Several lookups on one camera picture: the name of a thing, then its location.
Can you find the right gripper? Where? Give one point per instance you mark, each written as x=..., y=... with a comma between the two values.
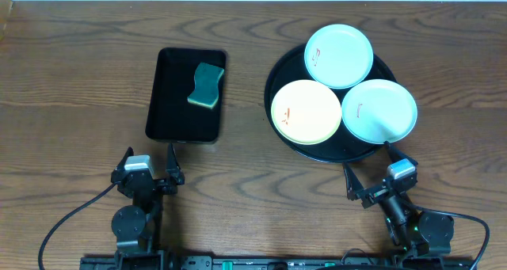
x=356, y=191

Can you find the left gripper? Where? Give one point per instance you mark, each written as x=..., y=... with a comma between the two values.
x=157, y=184

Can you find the light green plate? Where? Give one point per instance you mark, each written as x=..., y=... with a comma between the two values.
x=378, y=111
x=339, y=56

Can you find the green yellow sponge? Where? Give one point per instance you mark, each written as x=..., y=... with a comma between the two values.
x=206, y=86

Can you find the yellow plate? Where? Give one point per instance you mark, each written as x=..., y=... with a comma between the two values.
x=306, y=112

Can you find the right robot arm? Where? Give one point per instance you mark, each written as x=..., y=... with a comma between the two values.
x=419, y=233

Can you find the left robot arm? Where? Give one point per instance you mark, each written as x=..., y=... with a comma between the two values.
x=137, y=226

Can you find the round black tray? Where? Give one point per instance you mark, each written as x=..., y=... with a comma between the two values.
x=342, y=146

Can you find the black rectangular tray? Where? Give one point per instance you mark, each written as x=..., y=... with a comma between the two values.
x=171, y=118

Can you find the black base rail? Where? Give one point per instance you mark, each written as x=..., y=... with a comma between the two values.
x=249, y=263

